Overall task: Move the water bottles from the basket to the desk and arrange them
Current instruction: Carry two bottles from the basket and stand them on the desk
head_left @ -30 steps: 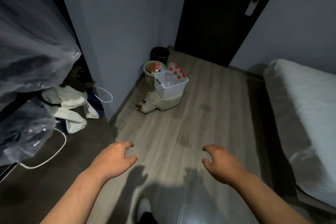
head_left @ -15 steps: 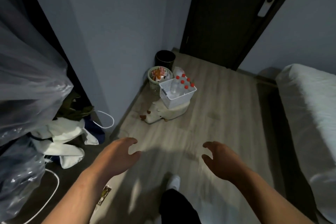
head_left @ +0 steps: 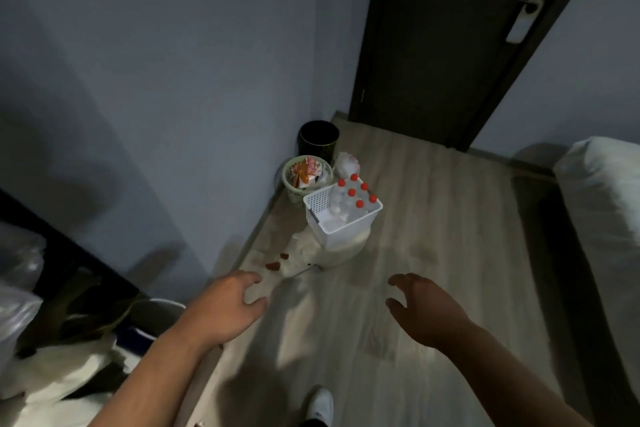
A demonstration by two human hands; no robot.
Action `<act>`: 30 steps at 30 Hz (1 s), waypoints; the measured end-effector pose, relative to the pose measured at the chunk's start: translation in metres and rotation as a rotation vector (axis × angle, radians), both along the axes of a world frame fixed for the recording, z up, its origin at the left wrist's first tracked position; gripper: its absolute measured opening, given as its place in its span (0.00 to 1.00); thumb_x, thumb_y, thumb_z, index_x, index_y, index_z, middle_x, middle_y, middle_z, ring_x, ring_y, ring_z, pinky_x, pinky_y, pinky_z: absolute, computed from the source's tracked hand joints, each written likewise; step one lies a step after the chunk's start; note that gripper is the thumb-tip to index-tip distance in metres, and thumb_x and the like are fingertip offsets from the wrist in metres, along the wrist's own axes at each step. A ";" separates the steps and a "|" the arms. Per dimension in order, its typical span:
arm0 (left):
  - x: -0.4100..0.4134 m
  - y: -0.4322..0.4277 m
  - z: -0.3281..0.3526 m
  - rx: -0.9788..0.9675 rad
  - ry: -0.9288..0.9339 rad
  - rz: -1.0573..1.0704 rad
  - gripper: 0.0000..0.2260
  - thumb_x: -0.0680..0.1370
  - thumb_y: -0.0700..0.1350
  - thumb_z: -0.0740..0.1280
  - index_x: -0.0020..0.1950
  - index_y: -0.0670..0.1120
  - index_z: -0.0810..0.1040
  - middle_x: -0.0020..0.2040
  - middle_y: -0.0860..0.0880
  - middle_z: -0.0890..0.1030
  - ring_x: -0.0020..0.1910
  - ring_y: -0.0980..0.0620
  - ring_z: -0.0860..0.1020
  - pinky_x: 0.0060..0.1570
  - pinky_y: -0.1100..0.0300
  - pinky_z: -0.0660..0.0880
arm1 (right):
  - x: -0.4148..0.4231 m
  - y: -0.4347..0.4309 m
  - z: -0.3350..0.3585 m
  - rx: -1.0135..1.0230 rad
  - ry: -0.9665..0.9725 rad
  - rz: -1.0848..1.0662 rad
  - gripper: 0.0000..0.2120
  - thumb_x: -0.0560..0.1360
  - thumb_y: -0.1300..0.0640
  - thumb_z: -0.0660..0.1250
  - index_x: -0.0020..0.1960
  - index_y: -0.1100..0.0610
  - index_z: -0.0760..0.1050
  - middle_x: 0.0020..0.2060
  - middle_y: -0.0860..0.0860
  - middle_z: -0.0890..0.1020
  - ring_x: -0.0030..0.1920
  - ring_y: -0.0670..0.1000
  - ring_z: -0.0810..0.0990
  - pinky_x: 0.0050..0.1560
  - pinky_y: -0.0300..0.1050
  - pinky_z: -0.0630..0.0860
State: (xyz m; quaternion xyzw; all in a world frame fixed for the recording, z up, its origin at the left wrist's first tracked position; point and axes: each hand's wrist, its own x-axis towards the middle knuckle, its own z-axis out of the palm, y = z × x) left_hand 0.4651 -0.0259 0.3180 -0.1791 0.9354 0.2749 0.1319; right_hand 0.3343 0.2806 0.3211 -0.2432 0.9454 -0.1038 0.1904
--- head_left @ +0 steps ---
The dark round container white rim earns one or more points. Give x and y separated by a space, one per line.
160 316

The person's right forearm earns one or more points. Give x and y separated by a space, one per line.
515 386

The person's right black trouser leg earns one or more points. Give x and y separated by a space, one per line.
312 423

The person's left forearm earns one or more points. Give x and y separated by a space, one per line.
150 381

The pale green waste bin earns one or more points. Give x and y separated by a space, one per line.
290 191

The person's left hand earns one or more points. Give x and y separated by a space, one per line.
220 311

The black round trash can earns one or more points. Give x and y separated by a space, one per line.
319 139

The white plastic basket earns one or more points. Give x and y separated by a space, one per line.
345 234

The person's right white shoe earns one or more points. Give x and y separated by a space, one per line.
321 406

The dark wood wardrobe unit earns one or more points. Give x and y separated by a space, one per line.
60 261

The white tied plastic bag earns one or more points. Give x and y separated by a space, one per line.
346 165

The dark door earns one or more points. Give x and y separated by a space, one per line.
430 51

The bed with white duvet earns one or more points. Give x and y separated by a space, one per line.
600 201

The person's right hand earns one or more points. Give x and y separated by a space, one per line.
435 316

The white crumpled cloth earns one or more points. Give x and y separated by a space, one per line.
50 371

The group of bottles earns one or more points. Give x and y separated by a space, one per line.
351 193

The white rhino shaped stool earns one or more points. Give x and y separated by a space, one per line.
310 256

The pile of crumpled wrappers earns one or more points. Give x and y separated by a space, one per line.
307 172

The clear plastic cover sheet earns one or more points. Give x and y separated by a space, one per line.
17 281

